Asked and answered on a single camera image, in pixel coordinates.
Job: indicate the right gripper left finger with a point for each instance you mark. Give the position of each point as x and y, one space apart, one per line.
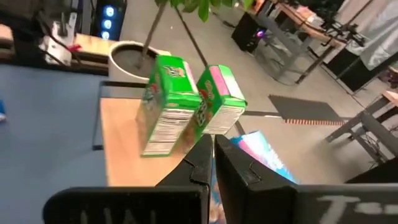
174 205

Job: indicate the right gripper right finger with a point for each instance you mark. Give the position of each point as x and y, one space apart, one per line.
248 199

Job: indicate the light blue cereal box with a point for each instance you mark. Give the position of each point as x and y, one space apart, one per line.
1 110
264 152

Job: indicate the green cereal box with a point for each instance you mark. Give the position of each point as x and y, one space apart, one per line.
222 99
169 105

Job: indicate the dark floor mat striped edge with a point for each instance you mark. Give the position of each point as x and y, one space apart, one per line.
306 109

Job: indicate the blue table mat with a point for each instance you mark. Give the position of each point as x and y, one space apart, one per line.
46 140

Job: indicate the white plant pot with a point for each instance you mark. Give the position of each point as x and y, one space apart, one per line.
124 67

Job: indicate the black box with purple light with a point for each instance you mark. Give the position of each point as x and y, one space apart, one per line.
247 31

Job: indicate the wooden table with metal legs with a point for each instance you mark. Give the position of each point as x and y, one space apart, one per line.
306 26

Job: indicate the green leafy plant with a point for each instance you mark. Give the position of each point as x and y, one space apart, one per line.
202 7

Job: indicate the black computer with blue lights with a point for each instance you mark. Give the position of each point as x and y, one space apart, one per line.
109 18

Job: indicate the grey cloth cover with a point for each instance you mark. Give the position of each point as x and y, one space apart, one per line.
373 34

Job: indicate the wooden shelf with black frame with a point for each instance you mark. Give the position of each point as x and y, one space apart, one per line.
124 149

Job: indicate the grey metal desk frame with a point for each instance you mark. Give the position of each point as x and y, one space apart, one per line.
370 121

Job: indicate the black metal table frame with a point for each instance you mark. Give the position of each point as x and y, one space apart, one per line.
62 63

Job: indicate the white bracket with red part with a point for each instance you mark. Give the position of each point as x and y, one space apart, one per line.
59 46

